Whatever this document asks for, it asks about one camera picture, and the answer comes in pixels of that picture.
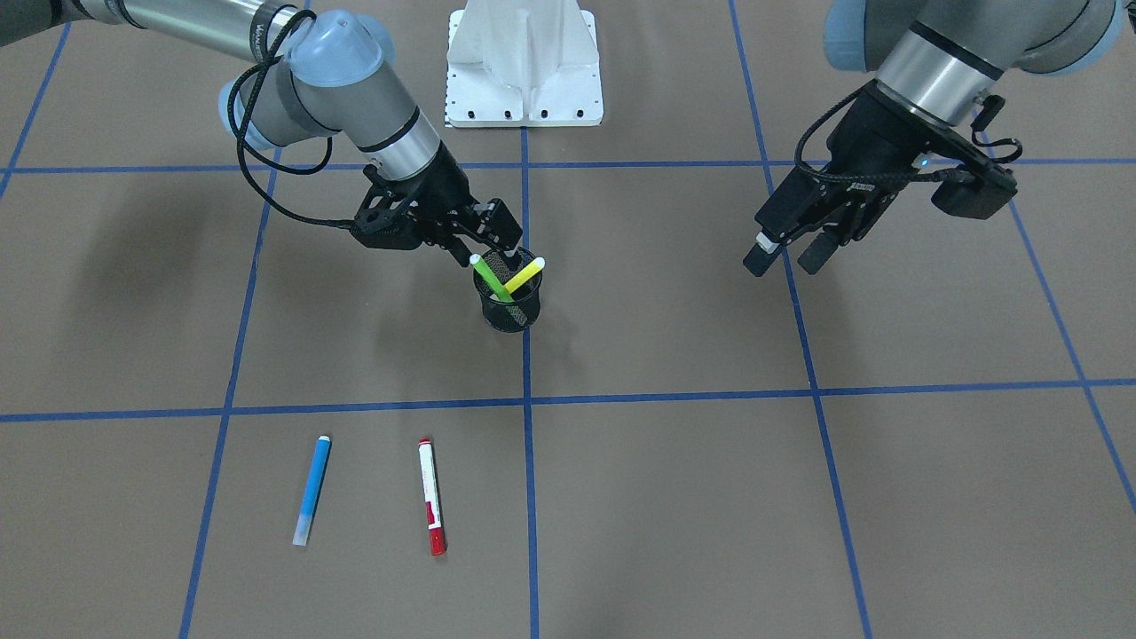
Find red marker pen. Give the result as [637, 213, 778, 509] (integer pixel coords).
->
[418, 438, 449, 556]

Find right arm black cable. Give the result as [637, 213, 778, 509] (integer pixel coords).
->
[233, 7, 374, 230]

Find blue marker pen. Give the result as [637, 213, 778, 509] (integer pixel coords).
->
[292, 434, 332, 547]

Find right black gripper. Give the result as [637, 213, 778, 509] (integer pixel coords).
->
[364, 146, 524, 267]

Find white pedestal column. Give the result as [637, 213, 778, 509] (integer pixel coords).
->
[444, 1, 604, 128]

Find yellow highlighter pen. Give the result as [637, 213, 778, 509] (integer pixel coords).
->
[504, 257, 545, 296]

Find green highlighter pen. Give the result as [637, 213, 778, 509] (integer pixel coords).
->
[470, 254, 513, 304]

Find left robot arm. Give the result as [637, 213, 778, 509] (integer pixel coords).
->
[744, 1, 1133, 276]

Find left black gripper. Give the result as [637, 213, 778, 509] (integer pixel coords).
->
[742, 80, 968, 279]

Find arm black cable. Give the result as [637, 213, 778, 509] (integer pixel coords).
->
[793, 84, 1024, 189]
[233, 7, 374, 230]

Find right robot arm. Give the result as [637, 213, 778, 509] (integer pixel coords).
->
[3, 1, 523, 267]

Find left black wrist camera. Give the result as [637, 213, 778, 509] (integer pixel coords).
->
[932, 165, 1018, 221]

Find black mesh pen cup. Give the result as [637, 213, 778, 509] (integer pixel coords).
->
[470, 248, 545, 333]

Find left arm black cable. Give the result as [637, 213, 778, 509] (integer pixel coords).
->
[793, 84, 1024, 189]

